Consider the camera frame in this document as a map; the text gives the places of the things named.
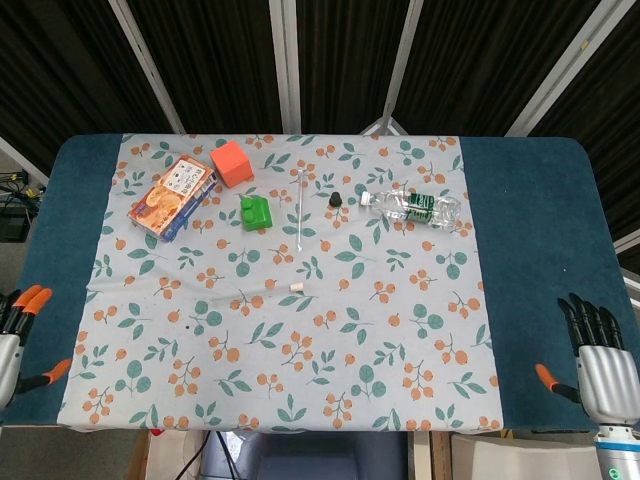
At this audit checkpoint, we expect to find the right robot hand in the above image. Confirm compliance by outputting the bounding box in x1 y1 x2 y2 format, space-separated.
534 293 640 429

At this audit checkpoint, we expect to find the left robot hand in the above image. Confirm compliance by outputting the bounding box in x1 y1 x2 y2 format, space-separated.
0 284 74 410

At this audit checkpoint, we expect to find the clear glass test tube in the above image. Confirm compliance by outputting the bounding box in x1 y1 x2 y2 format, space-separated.
210 281 307 307

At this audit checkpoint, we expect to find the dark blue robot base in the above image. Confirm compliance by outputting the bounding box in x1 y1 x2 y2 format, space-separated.
202 429 409 480

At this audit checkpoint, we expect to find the clear glass rod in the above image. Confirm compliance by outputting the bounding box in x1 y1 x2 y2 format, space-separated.
295 168 306 253

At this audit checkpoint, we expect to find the beige cardboard box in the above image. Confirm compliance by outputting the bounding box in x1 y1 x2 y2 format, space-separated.
449 432 599 480

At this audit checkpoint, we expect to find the brown cardboard box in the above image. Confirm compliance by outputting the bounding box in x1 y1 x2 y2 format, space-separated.
124 428 207 480

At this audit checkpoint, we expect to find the blue carpet table cover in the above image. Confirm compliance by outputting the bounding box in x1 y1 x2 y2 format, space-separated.
0 133 634 434

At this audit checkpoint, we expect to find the orange biscuit box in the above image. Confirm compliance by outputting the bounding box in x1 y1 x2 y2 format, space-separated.
127 154 218 243

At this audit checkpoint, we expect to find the clear plastic water bottle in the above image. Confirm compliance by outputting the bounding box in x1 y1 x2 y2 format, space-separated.
360 188 462 231

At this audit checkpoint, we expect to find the green toy block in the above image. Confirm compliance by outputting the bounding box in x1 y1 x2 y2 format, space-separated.
239 195 274 233

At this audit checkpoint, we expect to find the floral tablecloth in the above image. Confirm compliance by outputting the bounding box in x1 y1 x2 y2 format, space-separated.
56 132 504 434

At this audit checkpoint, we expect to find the orange cube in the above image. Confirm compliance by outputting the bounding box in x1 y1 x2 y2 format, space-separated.
209 140 255 189

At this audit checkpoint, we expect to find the grey metal stand foot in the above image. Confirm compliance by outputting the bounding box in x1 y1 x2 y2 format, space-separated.
360 115 409 136

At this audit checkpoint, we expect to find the black curtain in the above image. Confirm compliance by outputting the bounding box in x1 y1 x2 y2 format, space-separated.
0 0 640 241

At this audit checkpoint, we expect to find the white metal frame beam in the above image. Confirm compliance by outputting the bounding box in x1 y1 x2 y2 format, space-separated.
613 230 640 309
0 134 51 182

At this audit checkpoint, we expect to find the cable and equipment bundle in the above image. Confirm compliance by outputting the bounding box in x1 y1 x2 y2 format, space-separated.
0 169 47 241

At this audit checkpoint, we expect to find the black cable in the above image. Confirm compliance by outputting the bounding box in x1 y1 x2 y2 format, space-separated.
178 432 212 479
216 432 235 480

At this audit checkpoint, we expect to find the white metal frame post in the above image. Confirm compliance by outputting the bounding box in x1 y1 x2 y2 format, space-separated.
504 0 624 137
380 0 426 124
107 0 187 135
268 0 302 135

